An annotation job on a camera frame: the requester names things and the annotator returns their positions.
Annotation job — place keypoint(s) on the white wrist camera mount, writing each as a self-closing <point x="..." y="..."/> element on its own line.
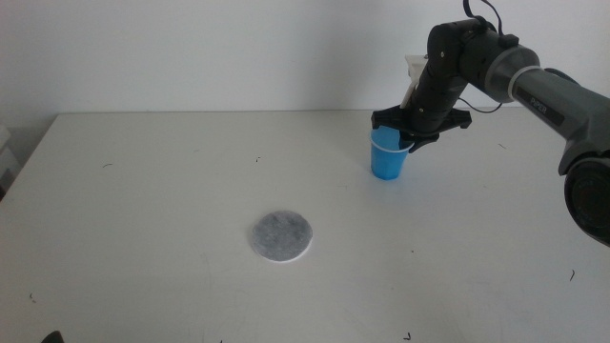
<point x="413" y="81"/>

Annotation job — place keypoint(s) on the round grey felt cup mat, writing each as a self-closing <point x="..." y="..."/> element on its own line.
<point x="282" y="236"/>

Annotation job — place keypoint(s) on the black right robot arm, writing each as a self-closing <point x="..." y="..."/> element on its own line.
<point x="553" y="102"/>

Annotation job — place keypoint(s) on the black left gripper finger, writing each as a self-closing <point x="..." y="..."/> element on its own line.
<point x="53" y="337"/>

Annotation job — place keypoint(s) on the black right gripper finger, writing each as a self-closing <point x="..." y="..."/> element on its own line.
<point x="406" y="138"/>
<point x="423" y="143"/>

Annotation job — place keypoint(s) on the blue plastic cup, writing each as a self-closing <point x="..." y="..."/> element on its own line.
<point x="386" y="164"/>

